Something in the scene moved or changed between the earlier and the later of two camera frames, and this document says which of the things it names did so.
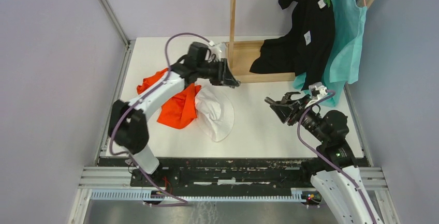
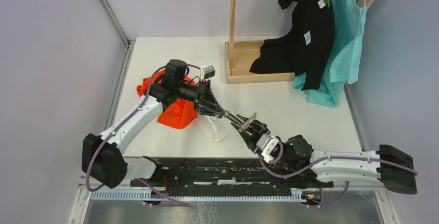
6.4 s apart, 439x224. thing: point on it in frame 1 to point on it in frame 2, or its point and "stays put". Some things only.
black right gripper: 283,112 to 260,128
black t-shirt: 308,49 stays put
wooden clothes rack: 239,54 stays put
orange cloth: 180,110 stays put
